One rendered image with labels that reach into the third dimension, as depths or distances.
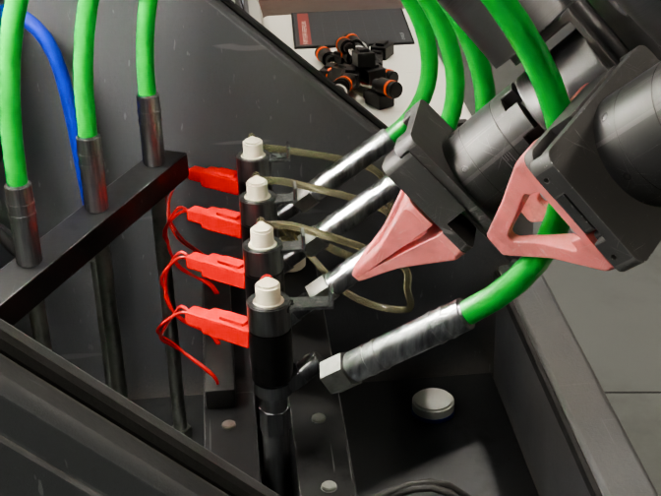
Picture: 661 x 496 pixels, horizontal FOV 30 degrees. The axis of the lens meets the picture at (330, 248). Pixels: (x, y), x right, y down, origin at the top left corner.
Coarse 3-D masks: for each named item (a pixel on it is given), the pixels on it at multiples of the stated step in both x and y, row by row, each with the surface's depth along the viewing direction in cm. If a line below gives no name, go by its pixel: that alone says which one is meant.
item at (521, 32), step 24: (480, 0) 57; (504, 0) 57; (504, 24) 57; (528, 24) 57; (528, 48) 57; (528, 72) 58; (552, 72) 58; (552, 96) 58; (552, 120) 58; (552, 216) 61; (528, 264) 62; (504, 288) 63; (480, 312) 64
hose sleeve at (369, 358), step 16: (448, 304) 66; (416, 320) 66; (432, 320) 66; (448, 320) 65; (464, 320) 65; (384, 336) 68; (400, 336) 67; (416, 336) 66; (432, 336) 66; (448, 336) 65; (352, 352) 68; (368, 352) 68; (384, 352) 67; (400, 352) 67; (416, 352) 67; (352, 368) 68; (368, 368) 68; (384, 368) 68
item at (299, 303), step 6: (294, 300) 79; (300, 300) 79; (306, 300) 79; (312, 300) 79; (318, 300) 79; (324, 300) 79; (294, 306) 78; (300, 306) 78; (306, 306) 78; (312, 306) 78; (318, 306) 78; (324, 306) 78; (288, 312) 78
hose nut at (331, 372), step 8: (344, 352) 69; (328, 360) 69; (336, 360) 69; (320, 368) 70; (328, 368) 69; (336, 368) 69; (320, 376) 69; (328, 376) 69; (336, 376) 69; (344, 376) 69; (328, 384) 69; (336, 384) 69; (344, 384) 69; (352, 384) 69; (336, 392) 70
